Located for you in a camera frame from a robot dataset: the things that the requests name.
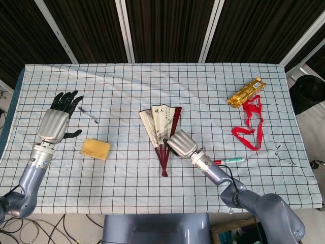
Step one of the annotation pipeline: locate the black trash bin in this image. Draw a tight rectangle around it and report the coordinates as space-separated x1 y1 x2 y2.
289 75 325 115

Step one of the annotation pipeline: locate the black ballpoint pen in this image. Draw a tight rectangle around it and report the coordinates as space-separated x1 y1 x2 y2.
77 106 99 125

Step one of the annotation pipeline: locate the black floor cable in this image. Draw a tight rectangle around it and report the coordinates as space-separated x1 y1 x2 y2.
38 215 77 244

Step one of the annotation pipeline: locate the white metal frame post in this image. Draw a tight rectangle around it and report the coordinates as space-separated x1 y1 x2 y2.
34 0 78 64
280 22 325 72
115 0 136 63
199 0 225 63

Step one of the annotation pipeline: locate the cardboard box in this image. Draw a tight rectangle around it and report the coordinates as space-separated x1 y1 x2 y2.
210 218 257 244

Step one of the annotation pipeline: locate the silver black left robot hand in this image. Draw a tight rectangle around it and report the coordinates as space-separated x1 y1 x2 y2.
37 90 84 144

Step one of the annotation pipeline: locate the red ribbon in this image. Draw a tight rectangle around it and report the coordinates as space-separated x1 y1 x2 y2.
231 95 265 151

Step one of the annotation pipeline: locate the blue-grey robot torso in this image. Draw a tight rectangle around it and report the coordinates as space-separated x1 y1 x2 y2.
101 213 213 244

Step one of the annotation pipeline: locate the gold foil package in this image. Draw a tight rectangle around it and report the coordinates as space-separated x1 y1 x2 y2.
226 77 267 109

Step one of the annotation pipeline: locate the white black-grid tablecloth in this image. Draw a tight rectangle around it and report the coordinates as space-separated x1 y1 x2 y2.
0 63 324 216

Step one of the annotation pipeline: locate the black caster wheel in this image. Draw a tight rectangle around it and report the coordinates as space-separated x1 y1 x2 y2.
309 159 325 170

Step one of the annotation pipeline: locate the red-capped white marker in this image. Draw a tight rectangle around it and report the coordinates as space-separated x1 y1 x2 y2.
214 157 245 165

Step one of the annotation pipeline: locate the ink-painted paper folding fan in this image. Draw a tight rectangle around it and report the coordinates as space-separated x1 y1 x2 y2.
139 104 183 177

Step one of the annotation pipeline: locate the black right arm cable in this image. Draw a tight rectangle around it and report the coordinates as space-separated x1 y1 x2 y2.
217 164 242 195

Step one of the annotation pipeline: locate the yellow sponge block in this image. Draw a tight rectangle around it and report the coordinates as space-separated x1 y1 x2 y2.
80 138 112 161

